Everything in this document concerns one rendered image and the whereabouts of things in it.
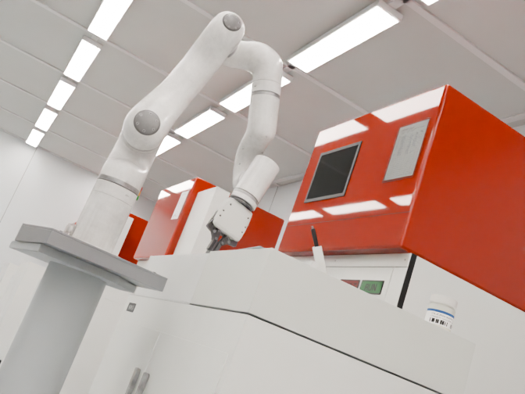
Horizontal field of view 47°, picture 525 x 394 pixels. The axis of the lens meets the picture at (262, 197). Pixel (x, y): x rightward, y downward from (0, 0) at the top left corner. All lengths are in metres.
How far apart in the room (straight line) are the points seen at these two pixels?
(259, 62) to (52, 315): 0.92
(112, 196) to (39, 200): 8.05
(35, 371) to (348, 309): 0.78
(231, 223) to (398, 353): 0.59
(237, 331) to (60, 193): 8.58
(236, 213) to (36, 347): 0.63
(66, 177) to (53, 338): 8.24
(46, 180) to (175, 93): 8.07
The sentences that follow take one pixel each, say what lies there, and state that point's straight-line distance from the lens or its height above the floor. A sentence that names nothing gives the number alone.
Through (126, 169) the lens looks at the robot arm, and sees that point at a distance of 1.68.
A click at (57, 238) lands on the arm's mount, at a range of 1.46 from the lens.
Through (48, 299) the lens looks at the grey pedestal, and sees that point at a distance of 1.63.
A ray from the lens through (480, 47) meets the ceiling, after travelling 3.61.
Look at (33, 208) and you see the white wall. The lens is 9.68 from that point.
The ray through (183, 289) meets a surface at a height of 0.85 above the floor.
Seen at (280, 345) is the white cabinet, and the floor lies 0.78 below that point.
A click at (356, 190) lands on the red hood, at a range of 2.26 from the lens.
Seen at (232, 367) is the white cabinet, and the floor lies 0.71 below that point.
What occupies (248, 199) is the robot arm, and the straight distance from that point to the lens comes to 1.73.
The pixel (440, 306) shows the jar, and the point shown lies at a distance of 1.65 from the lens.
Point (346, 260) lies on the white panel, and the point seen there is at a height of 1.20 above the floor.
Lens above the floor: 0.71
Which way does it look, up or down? 16 degrees up
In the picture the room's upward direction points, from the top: 20 degrees clockwise
